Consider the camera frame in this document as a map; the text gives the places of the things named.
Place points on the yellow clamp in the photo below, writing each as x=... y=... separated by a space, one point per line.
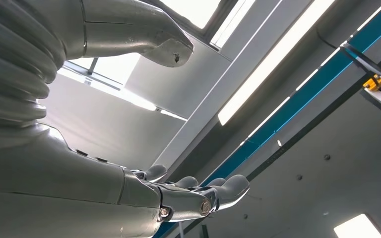
x=373 y=82

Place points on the long ceiling light strip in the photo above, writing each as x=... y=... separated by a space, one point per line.
x=276 y=56

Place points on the bright window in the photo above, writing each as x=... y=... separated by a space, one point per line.
x=193 y=13
x=118 y=69

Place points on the blue ceiling beam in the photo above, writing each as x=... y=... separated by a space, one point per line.
x=308 y=95

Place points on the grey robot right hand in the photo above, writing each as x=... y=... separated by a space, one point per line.
x=62 y=184

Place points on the square ceiling light panel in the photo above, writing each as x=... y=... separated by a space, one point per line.
x=358 y=228

